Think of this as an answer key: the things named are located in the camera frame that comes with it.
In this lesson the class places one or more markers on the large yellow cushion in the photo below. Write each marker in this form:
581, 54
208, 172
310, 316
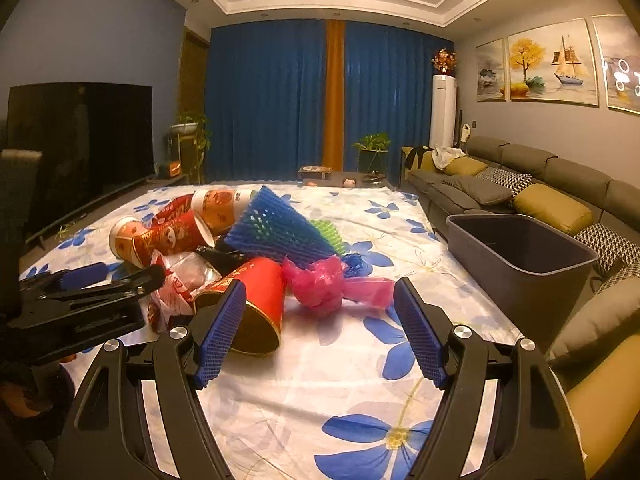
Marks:
550, 207

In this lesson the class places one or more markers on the red white snack packet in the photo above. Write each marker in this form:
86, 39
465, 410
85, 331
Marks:
172, 207

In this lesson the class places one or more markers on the grey plastic bin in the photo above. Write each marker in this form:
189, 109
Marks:
500, 252

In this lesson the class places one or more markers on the small yellow cushion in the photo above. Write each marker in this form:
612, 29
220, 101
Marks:
465, 166

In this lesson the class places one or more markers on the white standing air conditioner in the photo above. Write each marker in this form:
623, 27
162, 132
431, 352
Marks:
442, 110

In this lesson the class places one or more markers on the printed gift box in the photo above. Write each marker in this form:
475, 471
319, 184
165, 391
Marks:
315, 172

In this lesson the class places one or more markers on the grey television stand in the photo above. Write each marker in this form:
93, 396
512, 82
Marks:
172, 181

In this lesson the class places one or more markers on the white red plastic bag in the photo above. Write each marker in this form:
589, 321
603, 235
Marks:
175, 290

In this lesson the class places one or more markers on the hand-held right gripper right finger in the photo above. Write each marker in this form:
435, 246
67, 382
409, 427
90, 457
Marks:
420, 335

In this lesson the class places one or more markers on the person's left hand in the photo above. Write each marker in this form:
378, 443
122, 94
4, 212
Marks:
20, 400

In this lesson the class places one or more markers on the plump grey cushion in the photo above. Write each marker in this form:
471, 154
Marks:
600, 320

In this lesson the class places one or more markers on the large blue foam net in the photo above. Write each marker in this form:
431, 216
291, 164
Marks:
270, 230

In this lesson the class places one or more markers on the white cloth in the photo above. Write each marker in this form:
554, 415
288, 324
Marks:
447, 155

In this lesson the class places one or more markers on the black white patterned cushion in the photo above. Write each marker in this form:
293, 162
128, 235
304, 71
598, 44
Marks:
607, 245
507, 178

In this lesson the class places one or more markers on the plain red paper cup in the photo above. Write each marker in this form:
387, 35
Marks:
260, 285

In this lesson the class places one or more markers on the green potted plant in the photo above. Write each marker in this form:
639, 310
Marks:
372, 147

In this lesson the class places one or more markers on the blue curtain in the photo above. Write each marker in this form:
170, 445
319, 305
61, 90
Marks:
265, 100
390, 85

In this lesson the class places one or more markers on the trailing potted plant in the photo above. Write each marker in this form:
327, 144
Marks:
192, 125

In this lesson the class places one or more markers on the printed red paper cup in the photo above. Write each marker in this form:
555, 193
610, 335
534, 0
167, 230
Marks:
175, 237

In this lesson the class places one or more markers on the black television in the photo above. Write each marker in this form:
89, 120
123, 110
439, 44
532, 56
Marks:
80, 150

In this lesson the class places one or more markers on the pink plastic bag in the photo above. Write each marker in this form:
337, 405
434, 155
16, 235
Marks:
320, 285

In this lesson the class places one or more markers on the orange white paper cup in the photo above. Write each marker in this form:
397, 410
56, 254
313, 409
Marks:
220, 210
125, 240

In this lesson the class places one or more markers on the flat grey cushion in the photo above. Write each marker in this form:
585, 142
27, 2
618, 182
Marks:
480, 190

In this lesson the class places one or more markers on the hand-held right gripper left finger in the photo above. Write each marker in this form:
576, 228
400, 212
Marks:
220, 335

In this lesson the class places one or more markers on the painting with white characters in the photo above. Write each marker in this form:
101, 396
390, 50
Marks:
620, 65

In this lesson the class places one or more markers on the small grey landscape painting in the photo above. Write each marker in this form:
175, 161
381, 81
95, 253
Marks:
490, 72

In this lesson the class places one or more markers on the red gold flower decoration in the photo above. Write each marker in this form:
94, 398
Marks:
445, 60

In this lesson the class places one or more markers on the sailboat tree painting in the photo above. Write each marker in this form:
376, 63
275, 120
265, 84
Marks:
550, 65

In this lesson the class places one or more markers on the yellow leather cushion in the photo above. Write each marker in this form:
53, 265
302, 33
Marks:
610, 410

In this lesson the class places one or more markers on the metal plant stand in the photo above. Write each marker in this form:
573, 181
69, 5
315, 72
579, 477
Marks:
182, 155

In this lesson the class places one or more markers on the blue floral bed sheet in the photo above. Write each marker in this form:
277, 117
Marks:
320, 375

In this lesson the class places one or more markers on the dark coffee table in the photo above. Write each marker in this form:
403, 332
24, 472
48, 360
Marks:
365, 182

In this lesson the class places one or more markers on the brown wooden panel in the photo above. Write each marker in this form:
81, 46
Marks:
195, 100

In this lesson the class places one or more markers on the black garment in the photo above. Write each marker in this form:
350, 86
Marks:
417, 157

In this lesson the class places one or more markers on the black plastic bag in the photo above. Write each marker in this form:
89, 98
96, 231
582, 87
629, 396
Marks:
225, 262

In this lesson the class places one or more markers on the grey sofa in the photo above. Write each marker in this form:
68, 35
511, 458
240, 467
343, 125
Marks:
575, 175

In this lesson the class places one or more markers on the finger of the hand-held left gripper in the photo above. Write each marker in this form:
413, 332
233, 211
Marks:
130, 285
82, 274

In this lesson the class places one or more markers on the orange curtain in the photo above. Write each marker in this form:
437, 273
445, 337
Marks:
334, 100

